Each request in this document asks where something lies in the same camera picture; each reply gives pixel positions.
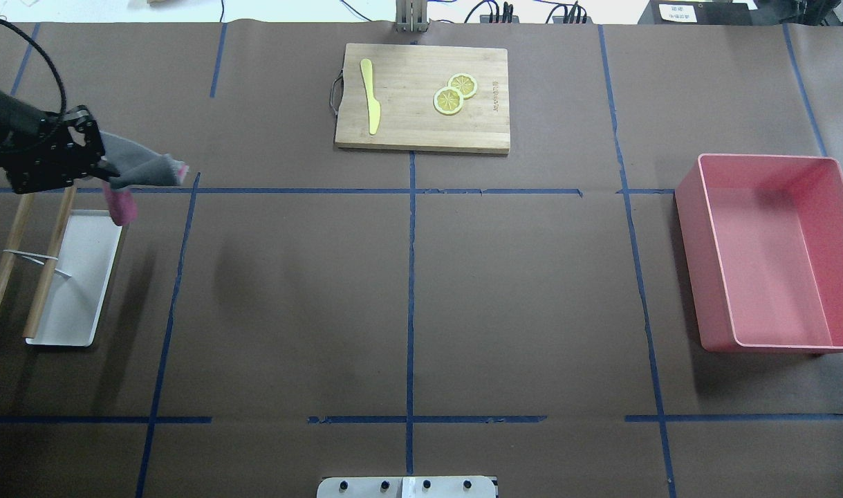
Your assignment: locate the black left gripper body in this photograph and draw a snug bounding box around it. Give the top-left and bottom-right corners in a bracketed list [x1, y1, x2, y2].
[0, 105, 120, 194]

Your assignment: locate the grey and pink cloth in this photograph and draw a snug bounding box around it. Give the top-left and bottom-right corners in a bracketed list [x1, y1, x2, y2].
[101, 132, 189, 227]

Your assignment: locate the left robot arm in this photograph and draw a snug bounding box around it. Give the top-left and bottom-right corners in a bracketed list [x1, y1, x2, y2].
[0, 89, 120, 194]

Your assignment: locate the wooden stick right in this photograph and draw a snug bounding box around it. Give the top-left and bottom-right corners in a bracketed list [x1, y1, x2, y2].
[22, 184, 77, 338]

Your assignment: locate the wooden stick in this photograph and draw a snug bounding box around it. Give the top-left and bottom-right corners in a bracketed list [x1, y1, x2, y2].
[22, 184, 77, 338]
[0, 194, 35, 308]

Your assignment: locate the wooden stick left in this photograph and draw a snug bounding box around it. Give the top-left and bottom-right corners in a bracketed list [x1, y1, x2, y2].
[0, 194, 35, 308]

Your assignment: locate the white rectangular tray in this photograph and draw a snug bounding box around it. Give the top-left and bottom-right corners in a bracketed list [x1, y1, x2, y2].
[25, 209, 122, 347]

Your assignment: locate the yellow plastic knife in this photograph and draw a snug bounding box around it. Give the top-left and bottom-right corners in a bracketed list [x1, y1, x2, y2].
[359, 59, 381, 136]

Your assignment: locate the lemon slice front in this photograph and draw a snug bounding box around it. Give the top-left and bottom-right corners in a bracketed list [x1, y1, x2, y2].
[432, 86, 465, 116]

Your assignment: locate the lemon slice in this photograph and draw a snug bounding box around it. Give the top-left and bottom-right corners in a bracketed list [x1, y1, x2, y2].
[447, 73, 479, 99]
[432, 86, 465, 116]

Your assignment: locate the bamboo cutting board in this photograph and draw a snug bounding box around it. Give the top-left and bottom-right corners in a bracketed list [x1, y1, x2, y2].
[335, 42, 512, 155]

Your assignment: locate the lemon slice back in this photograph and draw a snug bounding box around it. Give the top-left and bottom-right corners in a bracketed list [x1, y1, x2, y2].
[447, 73, 479, 99]

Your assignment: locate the pink plastic bin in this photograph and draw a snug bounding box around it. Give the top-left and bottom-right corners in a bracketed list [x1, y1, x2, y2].
[674, 154, 843, 354]

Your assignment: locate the aluminium frame post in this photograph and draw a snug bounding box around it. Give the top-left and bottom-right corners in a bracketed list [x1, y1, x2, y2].
[395, 0, 430, 33]

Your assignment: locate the white metal base plate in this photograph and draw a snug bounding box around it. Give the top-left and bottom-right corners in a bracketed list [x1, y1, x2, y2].
[316, 475, 499, 497]

